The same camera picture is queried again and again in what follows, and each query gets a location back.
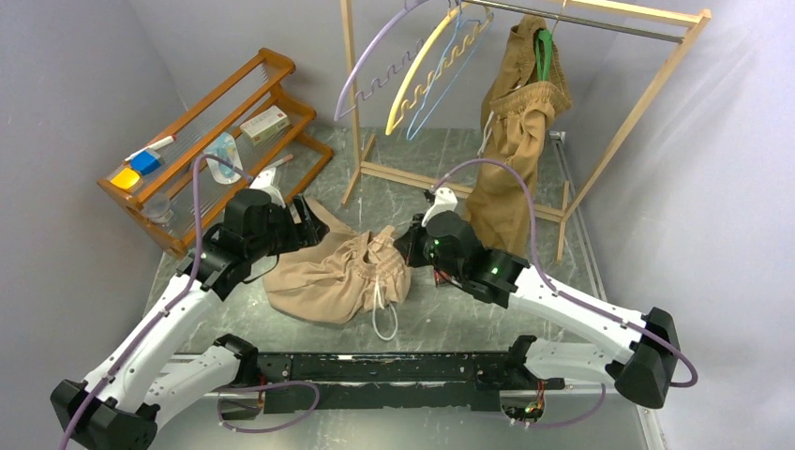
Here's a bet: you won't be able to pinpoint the yellow hanger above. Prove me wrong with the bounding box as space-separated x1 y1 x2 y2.
384 2 496 137

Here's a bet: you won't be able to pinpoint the pink tipped white pen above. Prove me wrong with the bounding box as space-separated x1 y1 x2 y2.
264 154 293 171

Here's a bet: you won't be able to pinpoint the white marker pen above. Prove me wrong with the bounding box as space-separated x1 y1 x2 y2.
124 135 175 162

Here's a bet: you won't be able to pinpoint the green hanger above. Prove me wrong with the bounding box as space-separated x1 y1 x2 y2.
534 29 553 82

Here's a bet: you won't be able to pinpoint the orange wooden shelf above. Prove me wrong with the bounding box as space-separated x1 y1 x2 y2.
97 48 335 257

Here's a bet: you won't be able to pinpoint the wooden clothes rack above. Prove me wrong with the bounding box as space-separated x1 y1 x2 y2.
338 0 713 264

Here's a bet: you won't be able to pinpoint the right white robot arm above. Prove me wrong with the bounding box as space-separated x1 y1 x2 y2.
395 211 681 409

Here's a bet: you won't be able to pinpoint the beige shorts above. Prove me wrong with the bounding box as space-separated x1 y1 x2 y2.
263 198 413 341

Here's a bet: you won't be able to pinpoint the clear round jar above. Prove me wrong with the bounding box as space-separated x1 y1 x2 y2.
142 193 173 225

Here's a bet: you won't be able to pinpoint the yellow sponge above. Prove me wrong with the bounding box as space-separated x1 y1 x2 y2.
109 166 143 193

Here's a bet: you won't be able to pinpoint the white green box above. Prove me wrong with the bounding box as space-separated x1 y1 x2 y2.
240 105 291 145

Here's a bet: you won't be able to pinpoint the purple hanger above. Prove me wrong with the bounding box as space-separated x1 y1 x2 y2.
334 0 429 123

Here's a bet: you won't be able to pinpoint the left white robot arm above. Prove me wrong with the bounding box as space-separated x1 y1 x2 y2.
50 188 329 449

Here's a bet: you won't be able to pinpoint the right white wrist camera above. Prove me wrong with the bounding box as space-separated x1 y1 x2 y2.
421 187 458 227

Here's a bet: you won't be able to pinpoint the blue sponge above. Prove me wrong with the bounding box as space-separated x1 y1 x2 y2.
128 150 163 175

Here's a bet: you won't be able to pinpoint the blue wire hanger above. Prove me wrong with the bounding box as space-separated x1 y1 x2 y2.
406 0 492 142

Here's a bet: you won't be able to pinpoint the blue item blister pack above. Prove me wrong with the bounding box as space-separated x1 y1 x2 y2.
203 132 243 185

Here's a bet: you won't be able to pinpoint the brown hanging shorts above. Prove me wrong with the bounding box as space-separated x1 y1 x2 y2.
464 14 572 258

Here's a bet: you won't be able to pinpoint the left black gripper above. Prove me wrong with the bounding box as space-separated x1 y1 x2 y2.
247 193 330 261

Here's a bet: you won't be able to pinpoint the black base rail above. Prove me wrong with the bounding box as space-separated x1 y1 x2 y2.
258 351 565 413

